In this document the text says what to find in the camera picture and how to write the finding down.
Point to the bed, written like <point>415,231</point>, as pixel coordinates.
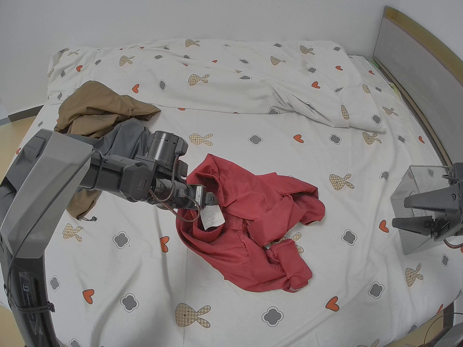
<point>144,266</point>

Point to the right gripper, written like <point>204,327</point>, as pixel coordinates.
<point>458,222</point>

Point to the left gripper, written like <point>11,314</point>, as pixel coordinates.
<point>181,195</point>

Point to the clear plastic box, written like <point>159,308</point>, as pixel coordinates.
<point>419,183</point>

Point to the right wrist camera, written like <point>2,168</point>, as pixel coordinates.
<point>457,172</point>

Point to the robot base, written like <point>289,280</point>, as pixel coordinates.
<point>454,336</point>

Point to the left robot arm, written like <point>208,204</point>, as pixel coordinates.
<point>43,179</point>

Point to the brown garment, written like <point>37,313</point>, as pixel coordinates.
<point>97,103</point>

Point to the white printed quilt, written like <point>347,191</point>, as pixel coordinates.
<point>224,85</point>

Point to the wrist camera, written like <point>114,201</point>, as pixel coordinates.
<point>182,169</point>
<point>457,172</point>

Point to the grey garment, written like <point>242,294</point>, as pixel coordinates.
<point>126,136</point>

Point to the white printed pillow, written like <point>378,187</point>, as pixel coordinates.
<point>372,96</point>

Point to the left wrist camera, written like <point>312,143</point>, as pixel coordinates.
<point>182,169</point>

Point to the red shirt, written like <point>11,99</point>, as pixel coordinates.
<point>253,201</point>

